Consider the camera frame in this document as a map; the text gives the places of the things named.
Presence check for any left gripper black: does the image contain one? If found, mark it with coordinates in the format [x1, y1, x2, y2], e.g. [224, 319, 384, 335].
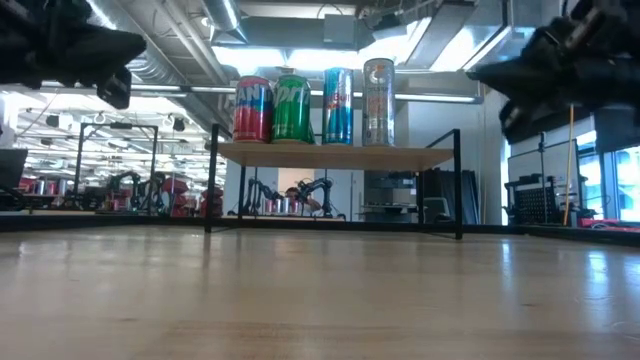
[0, 0, 149, 111]

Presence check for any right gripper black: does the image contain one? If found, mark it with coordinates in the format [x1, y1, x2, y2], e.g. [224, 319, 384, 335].
[465, 0, 640, 145]

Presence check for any white Celsius can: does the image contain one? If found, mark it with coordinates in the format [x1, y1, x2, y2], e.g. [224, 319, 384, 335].
[362, 57, 397, 148]

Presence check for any red blue Fanta can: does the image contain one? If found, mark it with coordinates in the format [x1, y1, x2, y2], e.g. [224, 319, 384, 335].
[232, 75, 275, 144]

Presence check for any blue silver Red Bull can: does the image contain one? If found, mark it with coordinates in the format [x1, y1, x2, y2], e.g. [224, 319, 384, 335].
[322, 67, 355, 146]

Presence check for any long tube light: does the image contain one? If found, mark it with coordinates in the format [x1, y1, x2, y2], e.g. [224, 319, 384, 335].
[42, 79, 484, 105]

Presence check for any black pegboard cart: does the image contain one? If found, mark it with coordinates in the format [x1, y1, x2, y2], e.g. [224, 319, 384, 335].
[503, 173, 562, 226]

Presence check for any black leaning panel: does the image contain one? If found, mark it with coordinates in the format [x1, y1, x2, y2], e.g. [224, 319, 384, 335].
[438, 168, 483, 226]

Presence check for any red background equipment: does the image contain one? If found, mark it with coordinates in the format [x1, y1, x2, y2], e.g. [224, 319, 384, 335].
[159, 177, 190, 217]

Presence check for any gray background chair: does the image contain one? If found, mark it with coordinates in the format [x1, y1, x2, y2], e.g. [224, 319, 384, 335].
[422, 196, 452, 224]

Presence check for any black monitor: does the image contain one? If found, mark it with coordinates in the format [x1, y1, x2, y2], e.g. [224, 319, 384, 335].
[0, 148, 29, 193]

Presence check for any dark storage rack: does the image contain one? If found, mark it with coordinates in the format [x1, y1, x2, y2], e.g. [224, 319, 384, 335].
[362, 171, 422, 224]

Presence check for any person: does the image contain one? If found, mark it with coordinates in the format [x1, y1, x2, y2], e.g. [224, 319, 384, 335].
[284, 186, 324, 214]

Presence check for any silver ventilation duct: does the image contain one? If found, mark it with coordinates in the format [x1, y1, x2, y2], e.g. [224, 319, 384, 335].
[87, 0, 201, 87]

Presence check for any black background rig frame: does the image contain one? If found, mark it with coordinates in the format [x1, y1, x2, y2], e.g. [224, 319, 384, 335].
[73, 122, 160, 214]

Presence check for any wooden shelf black metal frame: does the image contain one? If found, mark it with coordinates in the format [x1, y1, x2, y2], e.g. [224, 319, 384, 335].
[203, 122, 464, 241]

